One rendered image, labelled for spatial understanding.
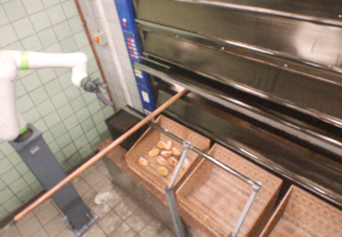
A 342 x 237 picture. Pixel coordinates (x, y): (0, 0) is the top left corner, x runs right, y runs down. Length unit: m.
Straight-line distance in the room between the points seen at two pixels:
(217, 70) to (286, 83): 0.42
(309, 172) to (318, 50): 0.77
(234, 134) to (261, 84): 0.53
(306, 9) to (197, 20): 0.61
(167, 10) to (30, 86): 1.52
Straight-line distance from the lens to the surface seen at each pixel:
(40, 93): 2.82
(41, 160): 2.26
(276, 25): 1.39
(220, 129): 1.99
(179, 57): 1.87
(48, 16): 2.69
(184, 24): 1.70
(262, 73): 1.53
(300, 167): 1.81
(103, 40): 2.56
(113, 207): 2.97
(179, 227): 2.16
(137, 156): 2.44
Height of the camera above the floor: 2.39
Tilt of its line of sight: 39 degrees down
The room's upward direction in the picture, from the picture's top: 11 degrees counter-clockwise
